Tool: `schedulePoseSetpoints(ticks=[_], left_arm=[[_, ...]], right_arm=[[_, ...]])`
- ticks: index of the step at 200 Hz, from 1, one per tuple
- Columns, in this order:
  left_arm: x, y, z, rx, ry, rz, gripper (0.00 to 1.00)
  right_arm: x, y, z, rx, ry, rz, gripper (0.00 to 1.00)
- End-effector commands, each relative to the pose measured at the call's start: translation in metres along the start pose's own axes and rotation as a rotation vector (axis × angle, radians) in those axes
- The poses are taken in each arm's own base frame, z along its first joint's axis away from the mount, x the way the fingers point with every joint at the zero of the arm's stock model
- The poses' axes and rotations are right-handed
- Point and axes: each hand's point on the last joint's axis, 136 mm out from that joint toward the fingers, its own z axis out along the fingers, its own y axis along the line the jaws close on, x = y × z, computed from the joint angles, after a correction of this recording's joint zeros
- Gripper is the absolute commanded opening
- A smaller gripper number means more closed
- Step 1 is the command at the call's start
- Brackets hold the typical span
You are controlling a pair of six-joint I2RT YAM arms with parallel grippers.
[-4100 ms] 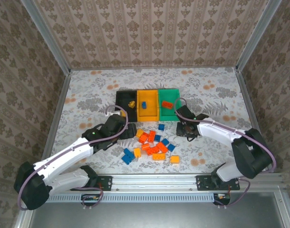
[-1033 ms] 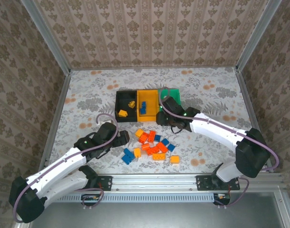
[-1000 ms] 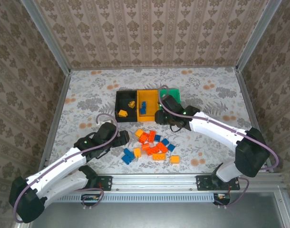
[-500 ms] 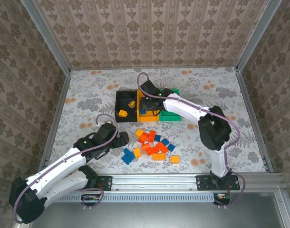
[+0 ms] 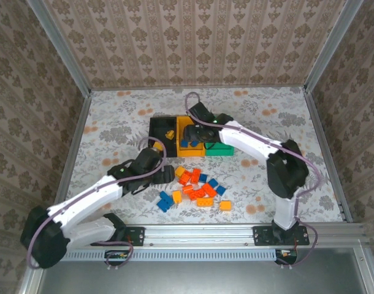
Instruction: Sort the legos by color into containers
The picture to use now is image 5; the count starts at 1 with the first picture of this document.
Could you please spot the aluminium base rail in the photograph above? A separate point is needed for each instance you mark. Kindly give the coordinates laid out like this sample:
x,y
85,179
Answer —
x,y
199,234

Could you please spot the long yellow lego brick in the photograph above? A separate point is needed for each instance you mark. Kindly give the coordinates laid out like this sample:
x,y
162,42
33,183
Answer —
x,y
204,201

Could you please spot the grey metal sheet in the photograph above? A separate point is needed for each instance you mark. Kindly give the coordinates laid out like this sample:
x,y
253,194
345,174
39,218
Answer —
x,y
190,275

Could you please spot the aluminium rear rail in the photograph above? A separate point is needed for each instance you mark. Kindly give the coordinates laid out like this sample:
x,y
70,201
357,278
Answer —
x,y
144,87

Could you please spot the small orange lego brick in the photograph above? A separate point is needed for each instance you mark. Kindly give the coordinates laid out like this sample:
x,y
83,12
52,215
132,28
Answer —
x,y
187,188

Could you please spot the yellow plastic bin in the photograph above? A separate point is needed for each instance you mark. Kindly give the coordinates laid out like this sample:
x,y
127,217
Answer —
x,y
187,152

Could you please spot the green plastic bin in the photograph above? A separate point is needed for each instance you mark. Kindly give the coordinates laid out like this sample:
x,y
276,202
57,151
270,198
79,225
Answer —
x,y
220,150

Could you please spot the long blue lego brick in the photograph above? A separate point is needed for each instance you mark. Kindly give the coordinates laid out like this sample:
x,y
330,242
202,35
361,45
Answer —
x,y
163,205
166,196

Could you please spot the small yellow lego brick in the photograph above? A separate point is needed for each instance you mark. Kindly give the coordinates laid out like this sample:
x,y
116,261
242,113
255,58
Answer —
x,y
170,133

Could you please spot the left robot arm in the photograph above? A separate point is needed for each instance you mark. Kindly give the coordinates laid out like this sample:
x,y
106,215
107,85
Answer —
x,y
82,199

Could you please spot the black plastic bin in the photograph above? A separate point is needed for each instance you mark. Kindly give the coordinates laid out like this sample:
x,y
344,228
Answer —
x,y
162,125

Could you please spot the long orange lego brick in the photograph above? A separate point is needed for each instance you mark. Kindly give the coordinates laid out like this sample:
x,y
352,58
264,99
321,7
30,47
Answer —
x,y
195,176
209,189
196,193

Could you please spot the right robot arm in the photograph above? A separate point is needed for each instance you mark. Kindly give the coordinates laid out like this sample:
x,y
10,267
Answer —
x,y
251,141

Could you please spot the floral tablecloth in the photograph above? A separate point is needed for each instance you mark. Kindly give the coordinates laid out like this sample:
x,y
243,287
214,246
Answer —
x,y
266,101

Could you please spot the aluminium frame post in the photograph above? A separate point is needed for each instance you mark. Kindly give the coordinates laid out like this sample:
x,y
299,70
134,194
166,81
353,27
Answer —
x,y
331,46
58,46

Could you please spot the aluminium side rail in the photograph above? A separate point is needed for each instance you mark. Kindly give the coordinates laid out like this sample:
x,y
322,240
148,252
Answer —
x,y
315,122
78,134

